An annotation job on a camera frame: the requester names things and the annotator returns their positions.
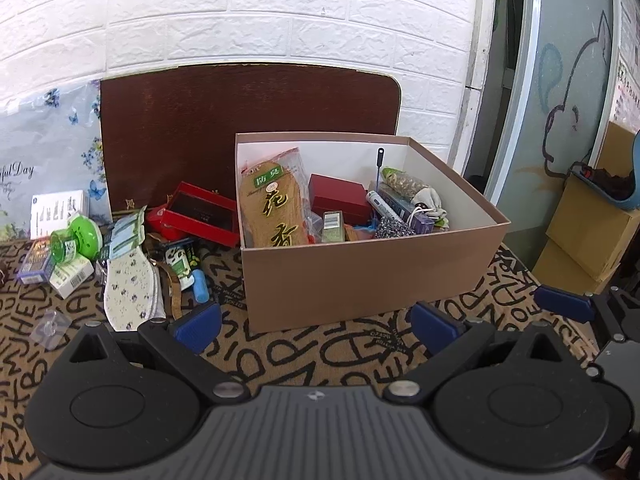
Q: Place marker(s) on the red box lid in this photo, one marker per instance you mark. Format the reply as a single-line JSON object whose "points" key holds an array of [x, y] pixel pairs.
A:
{"points": [[156, 217]]}

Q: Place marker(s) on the brown cardboard box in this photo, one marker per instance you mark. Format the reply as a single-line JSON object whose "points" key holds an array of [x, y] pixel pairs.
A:
{"points": [[360, 280]]}

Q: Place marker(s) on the green round plastic container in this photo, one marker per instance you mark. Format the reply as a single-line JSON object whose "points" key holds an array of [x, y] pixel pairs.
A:
{"points": [[82, 232]]}

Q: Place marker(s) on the brown insoles in clear packet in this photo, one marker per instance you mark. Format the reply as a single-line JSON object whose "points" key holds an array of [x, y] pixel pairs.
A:
{"points": [[272, 205]]}

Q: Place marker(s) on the wall notice sheet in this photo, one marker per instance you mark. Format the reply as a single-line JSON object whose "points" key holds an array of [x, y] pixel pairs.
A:
{"points": [[630, 60]]}

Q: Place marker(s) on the dark blue box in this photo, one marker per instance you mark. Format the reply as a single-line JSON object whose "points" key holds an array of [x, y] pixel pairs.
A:
{"points": [[402, 204]]}

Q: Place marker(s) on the frosted glass door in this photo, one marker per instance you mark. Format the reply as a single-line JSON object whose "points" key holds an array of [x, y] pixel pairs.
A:
{"points": [[565, 35]]}

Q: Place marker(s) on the white pen shaped device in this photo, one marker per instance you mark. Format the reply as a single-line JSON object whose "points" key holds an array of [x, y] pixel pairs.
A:
{"points": [[380, 204]]}

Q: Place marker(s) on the floral fabric insole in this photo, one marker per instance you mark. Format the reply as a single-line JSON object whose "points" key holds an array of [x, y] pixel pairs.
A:
{"points": [[130, 287]]}

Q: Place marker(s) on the letter print desktop cloth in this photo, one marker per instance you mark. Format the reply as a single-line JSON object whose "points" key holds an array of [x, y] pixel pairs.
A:
{"points": [[320, 350]]}

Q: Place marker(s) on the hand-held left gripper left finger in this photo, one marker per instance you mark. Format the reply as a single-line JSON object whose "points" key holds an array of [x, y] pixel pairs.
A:
{"points": [[197, 327]]}

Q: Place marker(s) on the clear plastic suction hook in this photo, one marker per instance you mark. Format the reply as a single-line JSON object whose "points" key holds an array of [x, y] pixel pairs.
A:
{"points": [[50, 329]]}

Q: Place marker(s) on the white and green small box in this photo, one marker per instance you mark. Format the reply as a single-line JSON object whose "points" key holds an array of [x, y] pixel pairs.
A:
{"points": [[70, 277]]}

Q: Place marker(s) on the purple small box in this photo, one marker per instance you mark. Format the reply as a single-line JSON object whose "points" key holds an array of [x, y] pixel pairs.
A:
{"points": [[422, 222]]}

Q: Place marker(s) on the thin black rod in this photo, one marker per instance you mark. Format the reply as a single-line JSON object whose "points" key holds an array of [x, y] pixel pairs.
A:
{"points": [[378, 170]]}

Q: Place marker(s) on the small blue plastic bottle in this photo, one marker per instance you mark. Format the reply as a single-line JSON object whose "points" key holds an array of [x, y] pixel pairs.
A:
{"points": [[200, 287]]}

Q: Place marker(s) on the green and white tube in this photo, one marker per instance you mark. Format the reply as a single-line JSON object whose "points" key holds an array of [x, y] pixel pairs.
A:
{"points": [[180, 262]]}

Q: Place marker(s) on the dark brown wooden board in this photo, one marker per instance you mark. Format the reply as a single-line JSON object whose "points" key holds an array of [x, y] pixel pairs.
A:
{"points": [[225, 110]]}

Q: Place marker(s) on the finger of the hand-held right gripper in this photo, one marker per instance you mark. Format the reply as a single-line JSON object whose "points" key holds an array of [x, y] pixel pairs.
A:
{"points": [[562, 304], [593, 371]]}

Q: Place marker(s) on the floral printed plastic sheet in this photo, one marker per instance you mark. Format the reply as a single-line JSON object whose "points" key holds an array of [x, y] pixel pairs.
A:
{"points": [[40, 135]]}

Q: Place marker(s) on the large cardboard carton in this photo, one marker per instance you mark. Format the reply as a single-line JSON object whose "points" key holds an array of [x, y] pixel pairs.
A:
{"points": [[595, 230]]}

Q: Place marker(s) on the red open gift box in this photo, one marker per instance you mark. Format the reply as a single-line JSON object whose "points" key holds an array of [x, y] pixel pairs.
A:
{"points": [[200, 234]]}

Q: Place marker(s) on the flat cardboard carton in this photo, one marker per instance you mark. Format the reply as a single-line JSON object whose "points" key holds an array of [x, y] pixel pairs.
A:
{"points": [[565, 270]]}

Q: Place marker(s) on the white printed carton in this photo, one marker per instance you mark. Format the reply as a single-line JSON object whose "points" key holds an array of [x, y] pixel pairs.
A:
{"points": [[55, 212]]}

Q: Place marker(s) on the green herb sachet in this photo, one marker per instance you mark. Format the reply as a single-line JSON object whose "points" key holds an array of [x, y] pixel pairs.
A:
{"points": [[402, 180]]}

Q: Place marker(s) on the purple card box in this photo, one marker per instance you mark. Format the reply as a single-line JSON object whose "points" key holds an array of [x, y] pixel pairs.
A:
{"points": [[35, 260]]}

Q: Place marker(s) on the dark red box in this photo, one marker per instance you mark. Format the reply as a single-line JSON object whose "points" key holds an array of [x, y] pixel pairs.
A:
{"points": [[335, 195]]}

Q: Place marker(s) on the small gold box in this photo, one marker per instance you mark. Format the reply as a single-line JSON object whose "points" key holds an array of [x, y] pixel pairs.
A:
{"points": [[332, 227]]}

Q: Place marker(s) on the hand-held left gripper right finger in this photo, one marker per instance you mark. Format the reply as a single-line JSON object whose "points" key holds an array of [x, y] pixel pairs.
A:
{"points": [[435, 327]]}

